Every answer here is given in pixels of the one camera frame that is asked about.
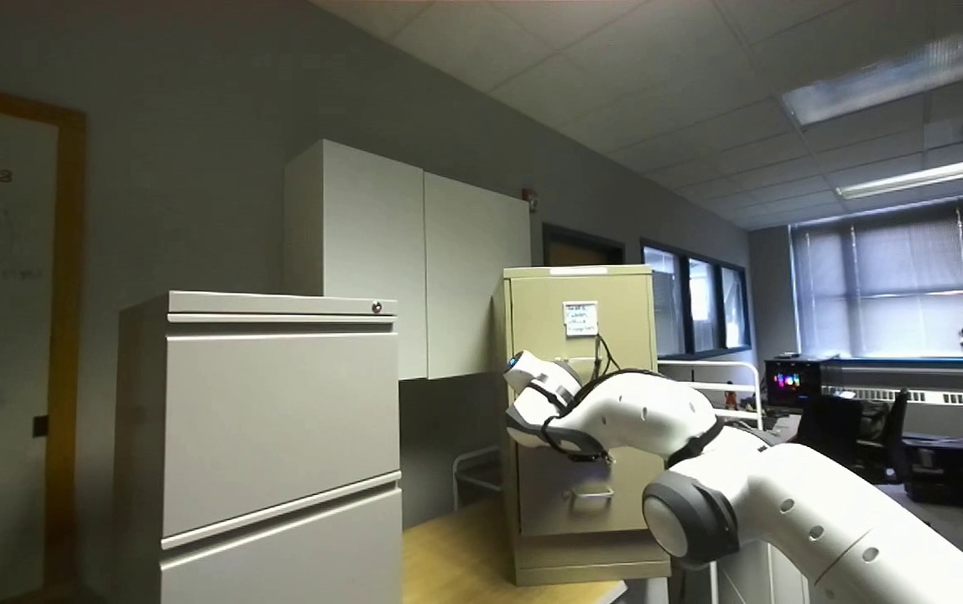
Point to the beige bottom cabinet drawer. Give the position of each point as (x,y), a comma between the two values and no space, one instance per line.
(558,499)

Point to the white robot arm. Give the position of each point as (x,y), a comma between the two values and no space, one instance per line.
(727,487)

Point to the beige filing cabinet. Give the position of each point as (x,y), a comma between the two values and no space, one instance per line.
(530,321)

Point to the grey lateral filing cabinet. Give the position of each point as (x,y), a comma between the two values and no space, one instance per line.
(255,452)

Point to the white paper label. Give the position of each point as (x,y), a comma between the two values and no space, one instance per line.
(582,321)

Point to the dark interior windows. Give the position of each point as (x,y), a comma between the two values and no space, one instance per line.
(698,302)

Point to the small lit monitor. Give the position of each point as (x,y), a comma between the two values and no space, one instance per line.
(787,384)

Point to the black office chair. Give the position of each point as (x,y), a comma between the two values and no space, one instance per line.
(858,435)

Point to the lower ceiling light strip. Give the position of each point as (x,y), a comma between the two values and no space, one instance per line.
(904,182)

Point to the window blinds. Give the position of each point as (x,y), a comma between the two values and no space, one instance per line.
(882,287)

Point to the wood framed whiteboard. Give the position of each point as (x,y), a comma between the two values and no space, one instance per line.
(43,211)

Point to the upper ceiling light panel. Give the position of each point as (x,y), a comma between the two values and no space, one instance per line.
(874,86)

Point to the white wall cabinet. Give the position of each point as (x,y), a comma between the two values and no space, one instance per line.
(372,225)

